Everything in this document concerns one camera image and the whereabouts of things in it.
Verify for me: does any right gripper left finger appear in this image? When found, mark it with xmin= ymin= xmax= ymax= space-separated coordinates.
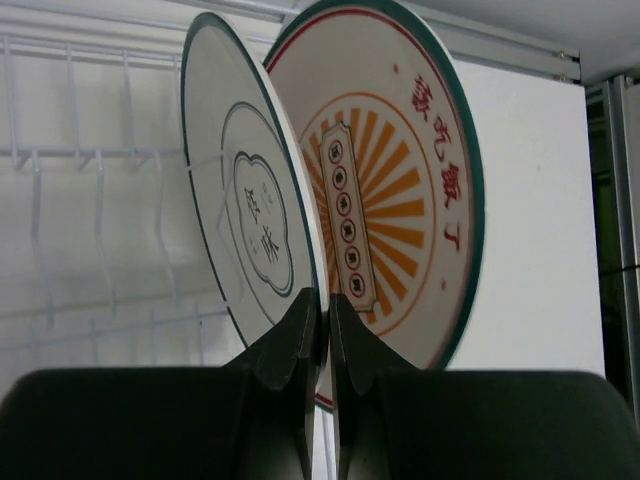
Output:
xmin=227 ymin=287 xmax=318 ymax=479

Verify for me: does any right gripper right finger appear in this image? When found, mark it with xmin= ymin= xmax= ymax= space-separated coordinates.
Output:
xmin=329 ymin=294 xmax=417 ymax=479

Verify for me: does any aluminium table frame rail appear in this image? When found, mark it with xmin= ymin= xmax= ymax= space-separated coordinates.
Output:
xmin=279 ymin=9 xmax=640 ymax=480

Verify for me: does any plate with orange sunburst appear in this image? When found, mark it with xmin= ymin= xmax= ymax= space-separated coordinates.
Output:
xmin=262 ymin=0 xmax=486 ymax=411

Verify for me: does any white plate with dark rim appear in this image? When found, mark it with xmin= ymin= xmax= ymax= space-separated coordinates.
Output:
xmin=180 ymin=12 xmax=329 ymax=345

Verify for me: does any white wire dish rack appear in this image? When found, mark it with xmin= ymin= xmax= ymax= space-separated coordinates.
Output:
xmin=1 ymin=1 xmax=243 ymax=384

